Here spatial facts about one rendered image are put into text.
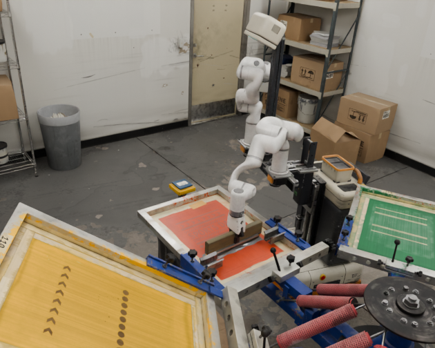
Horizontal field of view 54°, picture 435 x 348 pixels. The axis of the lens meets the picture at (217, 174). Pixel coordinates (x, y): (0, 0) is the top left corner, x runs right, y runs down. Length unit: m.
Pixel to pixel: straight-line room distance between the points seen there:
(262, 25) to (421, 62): 3.51
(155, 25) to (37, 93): 1.67
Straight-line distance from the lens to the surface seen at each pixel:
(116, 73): 5.59
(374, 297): 1.61
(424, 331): 1.57
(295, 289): 1.95
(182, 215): 2.49
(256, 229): 2.30
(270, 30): 2.48
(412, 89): 5.81
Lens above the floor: 2.33
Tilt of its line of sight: 28 degrees down
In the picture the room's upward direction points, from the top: 3 degrees clockwise
